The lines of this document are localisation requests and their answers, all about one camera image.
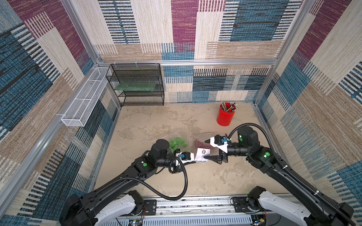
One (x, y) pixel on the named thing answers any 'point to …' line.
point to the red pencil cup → (226, 114)
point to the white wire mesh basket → (76, 115)
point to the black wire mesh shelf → (137, 72)
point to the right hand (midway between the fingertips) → (207, 148)
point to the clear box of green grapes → (177, 142)
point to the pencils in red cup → (232, 108)
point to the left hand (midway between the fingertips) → (194, 160)
